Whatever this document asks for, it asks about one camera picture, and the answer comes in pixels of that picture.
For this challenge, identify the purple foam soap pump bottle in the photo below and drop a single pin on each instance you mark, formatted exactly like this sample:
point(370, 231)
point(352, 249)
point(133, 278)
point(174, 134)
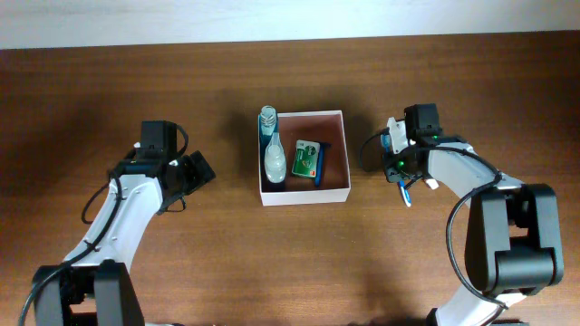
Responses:
point(275, 164)

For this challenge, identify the blue disposable razor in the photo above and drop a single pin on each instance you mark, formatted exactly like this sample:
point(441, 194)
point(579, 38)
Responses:
point(320, 165)

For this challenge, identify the small toothpaste tube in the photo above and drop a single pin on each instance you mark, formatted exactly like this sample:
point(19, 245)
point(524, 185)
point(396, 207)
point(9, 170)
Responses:
point(431, 183)

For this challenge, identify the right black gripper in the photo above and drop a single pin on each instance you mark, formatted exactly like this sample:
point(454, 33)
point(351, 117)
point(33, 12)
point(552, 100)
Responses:
point(391, 173)

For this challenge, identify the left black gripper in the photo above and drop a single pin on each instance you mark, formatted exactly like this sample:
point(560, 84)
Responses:
point(197, 177)

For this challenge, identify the teal mouthwash bottle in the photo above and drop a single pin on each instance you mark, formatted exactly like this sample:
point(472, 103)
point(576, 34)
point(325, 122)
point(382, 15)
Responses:
point(267, 125)

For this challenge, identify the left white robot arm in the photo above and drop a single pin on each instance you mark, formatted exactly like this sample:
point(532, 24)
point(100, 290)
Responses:
point(92, 285)

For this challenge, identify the blue toothbrush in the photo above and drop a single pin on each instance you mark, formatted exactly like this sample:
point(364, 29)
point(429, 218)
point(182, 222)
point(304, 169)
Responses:
point(395, 175)

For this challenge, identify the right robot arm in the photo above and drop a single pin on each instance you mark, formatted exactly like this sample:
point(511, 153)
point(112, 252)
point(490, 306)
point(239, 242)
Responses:
point(502, 236)

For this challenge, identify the pink cardboard box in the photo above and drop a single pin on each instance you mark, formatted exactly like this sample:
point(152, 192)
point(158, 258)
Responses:
point(318, 126)

